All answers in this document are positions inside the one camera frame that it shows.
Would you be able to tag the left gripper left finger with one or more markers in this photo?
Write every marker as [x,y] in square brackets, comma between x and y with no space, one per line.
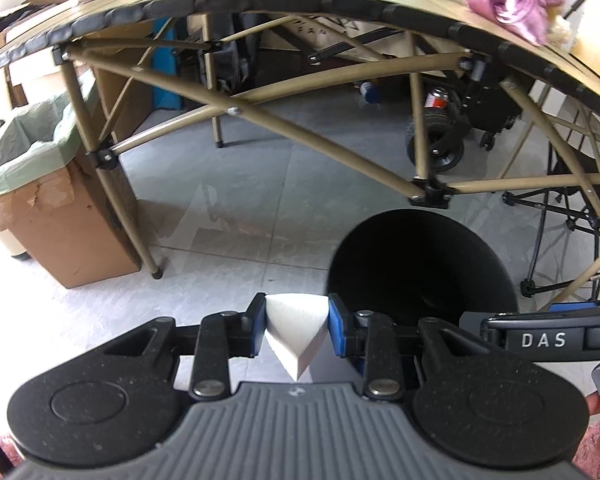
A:
[218,338]

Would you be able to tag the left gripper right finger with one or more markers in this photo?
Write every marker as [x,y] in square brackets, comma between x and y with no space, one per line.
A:
[395,360]

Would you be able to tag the white wedge-shaped paper piece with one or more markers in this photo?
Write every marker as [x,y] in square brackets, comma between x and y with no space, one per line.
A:
[295,328]

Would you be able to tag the black round trash bin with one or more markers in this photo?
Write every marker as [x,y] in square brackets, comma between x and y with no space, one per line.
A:
[413,263]

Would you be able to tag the black folding camp chair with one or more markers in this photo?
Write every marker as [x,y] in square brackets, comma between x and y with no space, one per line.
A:
[564,211]

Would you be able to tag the cardboard box with green liner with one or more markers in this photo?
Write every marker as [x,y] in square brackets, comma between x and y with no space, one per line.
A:
[52,201]

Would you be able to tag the black utility wagon cart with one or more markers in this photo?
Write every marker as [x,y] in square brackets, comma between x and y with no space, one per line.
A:
[452,105]

